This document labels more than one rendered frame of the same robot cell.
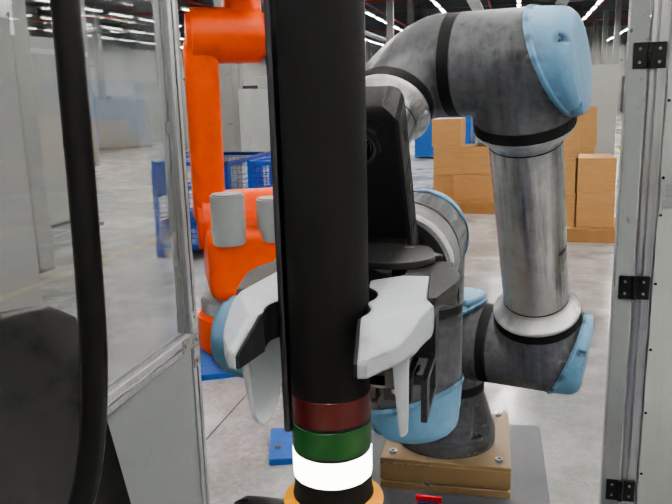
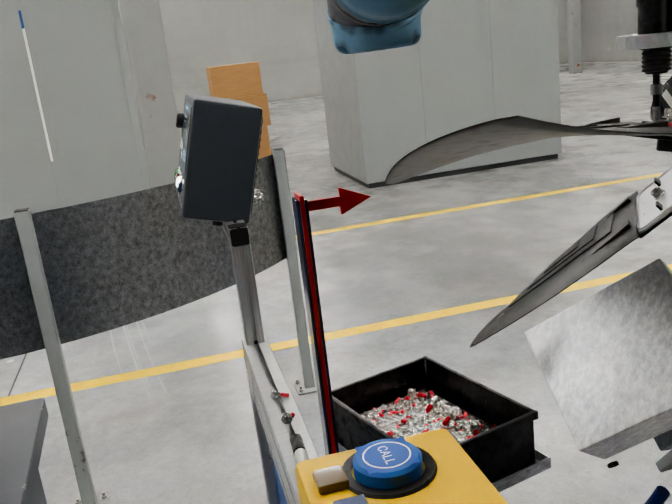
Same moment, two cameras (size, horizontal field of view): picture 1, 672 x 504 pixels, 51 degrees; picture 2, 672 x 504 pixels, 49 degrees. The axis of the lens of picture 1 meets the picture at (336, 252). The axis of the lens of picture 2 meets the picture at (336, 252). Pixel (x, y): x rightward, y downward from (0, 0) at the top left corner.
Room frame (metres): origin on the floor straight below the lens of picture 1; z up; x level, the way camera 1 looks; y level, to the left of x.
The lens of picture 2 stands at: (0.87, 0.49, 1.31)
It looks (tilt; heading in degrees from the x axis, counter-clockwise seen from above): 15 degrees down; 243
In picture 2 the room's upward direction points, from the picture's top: 7 degrees counter-clockwise
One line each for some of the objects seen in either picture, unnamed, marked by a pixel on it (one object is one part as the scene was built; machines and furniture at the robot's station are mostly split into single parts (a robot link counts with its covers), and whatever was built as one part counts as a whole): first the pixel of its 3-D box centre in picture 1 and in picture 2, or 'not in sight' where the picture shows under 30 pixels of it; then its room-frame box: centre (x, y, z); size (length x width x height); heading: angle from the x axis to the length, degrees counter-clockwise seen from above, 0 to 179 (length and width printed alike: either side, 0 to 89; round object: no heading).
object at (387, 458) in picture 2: not in sight; (387, 465); (0.69, 0.16, 1.08); 0.04 x 0.04 x 0.02
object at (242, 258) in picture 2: not in sight; (246, 284); (0.49, -0.60, 0.96); 0.03 x 0.03 x 0.20; 75
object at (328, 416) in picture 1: (331, 400); not in sight; (0.28, 0.00, 1.45); 0.03 x 0.03 x 0.01
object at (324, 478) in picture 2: not in sight; (330, 479); (0.72, 0.15, 1.08); 0.02 x 0.02 x 0.01; 75
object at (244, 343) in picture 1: (266, 360); not in sight; (0.29, 0.03, 1.46); 0.09 x 0.03 x 0.06; 156
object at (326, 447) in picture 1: (331, 428); not in sight; (0.28, 0.00, 1.43); 0.03 x 0.03 x 0.01
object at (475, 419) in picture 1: (445, 405); not in sight; (1.02, -0.16, 1.10); 0.15 x 0.15 x 0.10
